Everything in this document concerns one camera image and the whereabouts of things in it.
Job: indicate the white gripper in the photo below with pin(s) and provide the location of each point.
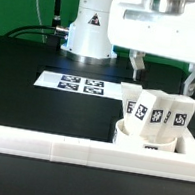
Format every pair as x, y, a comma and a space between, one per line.
134, 25

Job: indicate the white round stool seat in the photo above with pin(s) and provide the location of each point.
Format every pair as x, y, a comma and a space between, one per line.
123, 138

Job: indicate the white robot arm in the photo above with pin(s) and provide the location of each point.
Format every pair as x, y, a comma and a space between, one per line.
88, 40

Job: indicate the white L-shaped fence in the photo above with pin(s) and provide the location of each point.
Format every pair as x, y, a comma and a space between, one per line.
56, 148

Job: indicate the white marker sheet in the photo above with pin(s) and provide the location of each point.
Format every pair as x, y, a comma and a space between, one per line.
79, 85

